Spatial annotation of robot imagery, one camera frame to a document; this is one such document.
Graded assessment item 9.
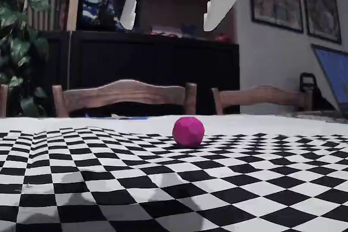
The blue tape strip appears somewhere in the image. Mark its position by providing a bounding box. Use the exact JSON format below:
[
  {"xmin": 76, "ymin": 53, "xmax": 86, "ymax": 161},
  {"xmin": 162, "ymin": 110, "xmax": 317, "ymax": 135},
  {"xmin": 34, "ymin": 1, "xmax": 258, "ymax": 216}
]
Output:
[{"xmin": 85, "ymin": 112, "xmax": 150, "ymax": 121}]

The black white checkered mat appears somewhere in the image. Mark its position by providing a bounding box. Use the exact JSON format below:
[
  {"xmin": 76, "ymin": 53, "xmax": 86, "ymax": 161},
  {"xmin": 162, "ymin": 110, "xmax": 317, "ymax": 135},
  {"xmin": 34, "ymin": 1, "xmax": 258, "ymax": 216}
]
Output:
[{"xmin": 0, "ymin": 114, "xmax": 348, "ymax": 232}]

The black framed picture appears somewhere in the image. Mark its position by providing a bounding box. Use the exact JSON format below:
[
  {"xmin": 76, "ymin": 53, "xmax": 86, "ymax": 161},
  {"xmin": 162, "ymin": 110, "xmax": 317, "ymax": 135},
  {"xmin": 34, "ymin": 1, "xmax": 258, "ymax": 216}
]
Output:
[
  {"xmin": 249, "ymin": 0, "xmax": 305, "ymax": 34},
  {"xmin": 300, "ymin": 0, "xmax": 343, "ymax": 45}
]

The green leafy plant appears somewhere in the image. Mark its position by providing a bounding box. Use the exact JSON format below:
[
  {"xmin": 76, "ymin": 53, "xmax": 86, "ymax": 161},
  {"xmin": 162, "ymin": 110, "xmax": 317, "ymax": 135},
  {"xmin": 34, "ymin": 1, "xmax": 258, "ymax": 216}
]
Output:
[{"xmin": 0, "ymin": 0, "xmax": 51, "ymax": 117}]

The blue swirl painting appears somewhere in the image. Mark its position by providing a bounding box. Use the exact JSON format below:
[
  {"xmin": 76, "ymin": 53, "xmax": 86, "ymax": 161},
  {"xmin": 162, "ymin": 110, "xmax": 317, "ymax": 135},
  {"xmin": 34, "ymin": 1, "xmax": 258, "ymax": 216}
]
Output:
[{"xmin": 81, "ymin": 0, "xmax": 122, "ymax": 30}]

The wooden bookshelf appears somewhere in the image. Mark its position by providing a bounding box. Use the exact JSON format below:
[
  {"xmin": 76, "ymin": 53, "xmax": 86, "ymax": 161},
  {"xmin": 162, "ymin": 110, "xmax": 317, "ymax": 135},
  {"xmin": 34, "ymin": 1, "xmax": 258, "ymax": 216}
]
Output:
[{"xmin": 24, "ymin": 0, "xmax": 237, "ymax": 44}]

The stack of papers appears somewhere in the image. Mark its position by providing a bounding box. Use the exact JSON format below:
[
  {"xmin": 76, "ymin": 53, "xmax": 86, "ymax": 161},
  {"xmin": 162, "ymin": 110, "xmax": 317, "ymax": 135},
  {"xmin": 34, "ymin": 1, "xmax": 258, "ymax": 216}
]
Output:
[{"xmin": 151, "ymin": 25, "xmax": 183, "ymax": 37}]

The black cabinet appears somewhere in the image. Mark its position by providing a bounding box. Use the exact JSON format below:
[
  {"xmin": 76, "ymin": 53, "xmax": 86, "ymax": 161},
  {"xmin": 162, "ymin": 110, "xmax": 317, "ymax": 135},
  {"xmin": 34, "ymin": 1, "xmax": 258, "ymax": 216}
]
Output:
[{"xmin": 38, "ymin": 30, "xmax": 240, "ymax": 116}]

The black handle object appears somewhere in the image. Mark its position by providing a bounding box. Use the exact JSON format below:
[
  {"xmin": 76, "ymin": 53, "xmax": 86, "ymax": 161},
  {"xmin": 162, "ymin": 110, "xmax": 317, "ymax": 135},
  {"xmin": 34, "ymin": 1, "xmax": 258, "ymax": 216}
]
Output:
[{"xmin": 299, "ymin": 72, "xmax": 318, "ymax": 99}]

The pink faceted ball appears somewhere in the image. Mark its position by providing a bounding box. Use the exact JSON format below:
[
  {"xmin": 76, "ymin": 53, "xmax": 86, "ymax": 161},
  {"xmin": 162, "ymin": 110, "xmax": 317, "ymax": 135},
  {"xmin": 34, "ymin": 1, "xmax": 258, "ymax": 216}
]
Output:
[{"xmin": 172, "ymin": 116, "xmax": 205, "ymax": 147}]

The open laptop blue screen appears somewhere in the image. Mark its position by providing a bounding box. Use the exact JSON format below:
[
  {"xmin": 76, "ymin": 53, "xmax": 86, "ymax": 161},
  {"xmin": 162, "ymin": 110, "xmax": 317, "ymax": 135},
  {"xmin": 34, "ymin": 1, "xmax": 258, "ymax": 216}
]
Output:
[{"xmin": 310, "ymin": 43, "xmax": 348, "ymax": 120}]

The row of upright books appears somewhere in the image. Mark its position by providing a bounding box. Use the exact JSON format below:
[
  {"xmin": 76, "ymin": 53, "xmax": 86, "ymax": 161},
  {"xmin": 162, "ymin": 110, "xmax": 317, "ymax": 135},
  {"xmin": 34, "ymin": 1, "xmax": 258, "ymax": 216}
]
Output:
[{"xmin": 27, "ymin": 0, "xmax": 69, "ymax": 31}]

